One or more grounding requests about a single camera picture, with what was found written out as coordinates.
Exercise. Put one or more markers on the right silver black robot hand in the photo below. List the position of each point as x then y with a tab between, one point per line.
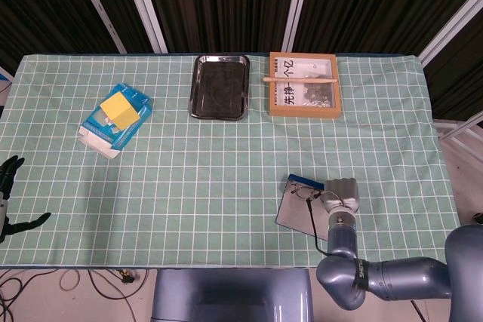
341	190

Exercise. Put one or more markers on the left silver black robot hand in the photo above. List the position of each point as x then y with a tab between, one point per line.
3	220

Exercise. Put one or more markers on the black wire-frame eyeglasses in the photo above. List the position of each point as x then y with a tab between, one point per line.
300	192

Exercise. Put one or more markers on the blue hinged case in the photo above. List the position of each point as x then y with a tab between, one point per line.
294	212

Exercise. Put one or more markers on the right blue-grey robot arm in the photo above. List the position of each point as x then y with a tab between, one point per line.
341	235

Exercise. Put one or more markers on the light wooden stick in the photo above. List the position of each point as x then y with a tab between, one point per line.
302	79

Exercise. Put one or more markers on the flattened blue cardboard box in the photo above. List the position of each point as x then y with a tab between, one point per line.
105	141

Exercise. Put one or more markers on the yellow black connector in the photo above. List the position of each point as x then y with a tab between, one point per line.
127	276

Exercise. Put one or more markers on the white blue panel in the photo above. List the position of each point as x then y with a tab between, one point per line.
5	75

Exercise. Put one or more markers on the green checkered tablecloth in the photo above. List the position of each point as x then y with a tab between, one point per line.
151	186

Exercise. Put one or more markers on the blue-grey robot torso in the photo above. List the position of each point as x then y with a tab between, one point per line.
226	299

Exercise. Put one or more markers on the yellow sponge block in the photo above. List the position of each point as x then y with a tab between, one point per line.
119	111

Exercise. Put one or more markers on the dark metal tray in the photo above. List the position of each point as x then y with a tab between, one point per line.
219	88

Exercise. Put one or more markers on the wooden shadow box frame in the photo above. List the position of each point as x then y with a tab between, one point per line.
305	112

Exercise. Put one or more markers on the aluminium profile frame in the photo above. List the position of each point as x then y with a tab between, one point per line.
458	127

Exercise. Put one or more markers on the white double frame post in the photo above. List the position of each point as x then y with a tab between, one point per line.
145	5

